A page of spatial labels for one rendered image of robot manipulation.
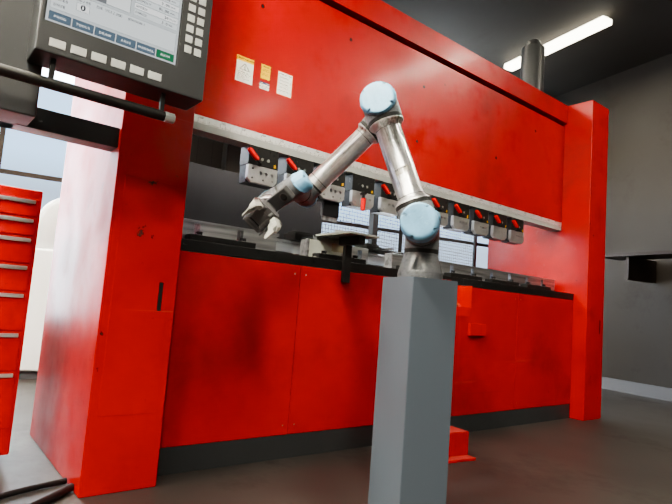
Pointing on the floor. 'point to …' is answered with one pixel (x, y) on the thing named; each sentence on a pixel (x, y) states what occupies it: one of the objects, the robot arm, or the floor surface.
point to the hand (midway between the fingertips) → (265, 217)
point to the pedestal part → (458, 446)
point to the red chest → (14, 291)
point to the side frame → (574, 250)
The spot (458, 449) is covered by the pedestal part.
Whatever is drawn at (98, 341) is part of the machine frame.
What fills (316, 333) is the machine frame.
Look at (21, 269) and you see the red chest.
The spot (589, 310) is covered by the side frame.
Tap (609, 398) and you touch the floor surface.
